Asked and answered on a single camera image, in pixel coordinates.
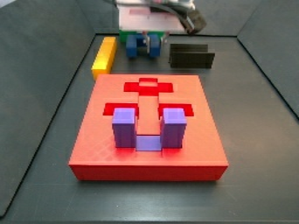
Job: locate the red slotted base block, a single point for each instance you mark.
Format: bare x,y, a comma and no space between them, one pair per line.
98,160

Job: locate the green stepped block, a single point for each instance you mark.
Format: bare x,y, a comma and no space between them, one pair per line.
123,35

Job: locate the purple U-shaped block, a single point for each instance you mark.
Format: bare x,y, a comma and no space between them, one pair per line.
150,132

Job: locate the black angled fixture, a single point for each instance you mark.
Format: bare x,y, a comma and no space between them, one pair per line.
192,56

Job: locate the blue U-shaped block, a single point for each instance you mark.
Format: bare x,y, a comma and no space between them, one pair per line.
135,42

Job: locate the yellow long bar block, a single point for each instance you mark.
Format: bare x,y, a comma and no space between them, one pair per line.
105,58

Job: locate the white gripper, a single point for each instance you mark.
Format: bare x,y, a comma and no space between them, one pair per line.
153,16

